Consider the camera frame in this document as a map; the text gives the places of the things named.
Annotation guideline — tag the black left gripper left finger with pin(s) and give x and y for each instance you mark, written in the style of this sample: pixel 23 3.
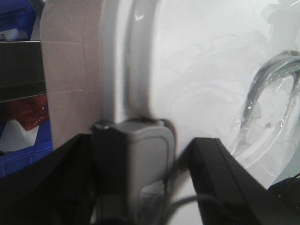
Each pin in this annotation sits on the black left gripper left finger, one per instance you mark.
pixel 56 190

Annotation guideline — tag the white lidded storage bin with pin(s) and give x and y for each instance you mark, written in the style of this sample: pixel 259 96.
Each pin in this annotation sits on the white lidded storage bin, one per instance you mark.
pixel 144 78

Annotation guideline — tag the blue bin with red bags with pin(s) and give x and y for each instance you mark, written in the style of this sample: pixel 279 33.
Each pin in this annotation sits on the blue bin with red bags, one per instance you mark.
pixel 25 134

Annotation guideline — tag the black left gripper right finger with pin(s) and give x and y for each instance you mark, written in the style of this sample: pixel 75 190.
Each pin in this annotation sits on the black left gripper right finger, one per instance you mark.
pixel 240 198

